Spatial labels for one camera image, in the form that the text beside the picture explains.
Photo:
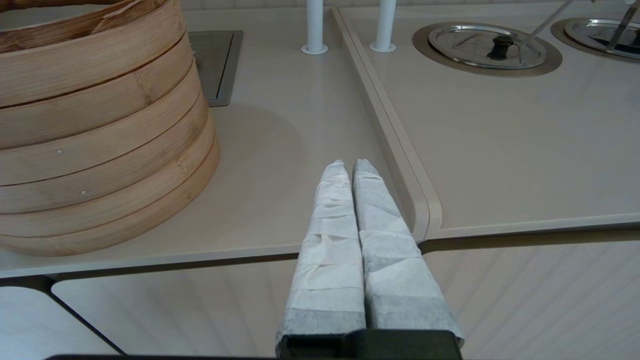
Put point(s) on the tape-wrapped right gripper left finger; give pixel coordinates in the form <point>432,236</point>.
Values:
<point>330,265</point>

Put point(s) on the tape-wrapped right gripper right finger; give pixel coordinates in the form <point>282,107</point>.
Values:
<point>395,275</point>

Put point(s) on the round steel lid with black knob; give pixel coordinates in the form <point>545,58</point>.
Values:
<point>590,32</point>
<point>465,50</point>

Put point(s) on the tall bamboo steamer basket stack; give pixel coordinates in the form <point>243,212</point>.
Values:
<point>100,125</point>

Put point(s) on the steel vent panel with flower holes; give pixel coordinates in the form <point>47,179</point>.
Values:
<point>217,65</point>

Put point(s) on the white metal pole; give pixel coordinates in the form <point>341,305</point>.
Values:
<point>315,25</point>
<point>384,25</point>

